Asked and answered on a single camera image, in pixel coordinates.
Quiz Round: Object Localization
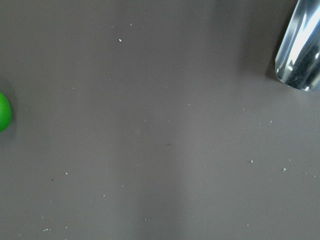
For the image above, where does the green lime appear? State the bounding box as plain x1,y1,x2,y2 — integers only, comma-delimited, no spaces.
0,92,12,132

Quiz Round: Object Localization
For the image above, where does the metal scoop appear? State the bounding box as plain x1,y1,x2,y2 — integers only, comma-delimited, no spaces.
274,0,320,92

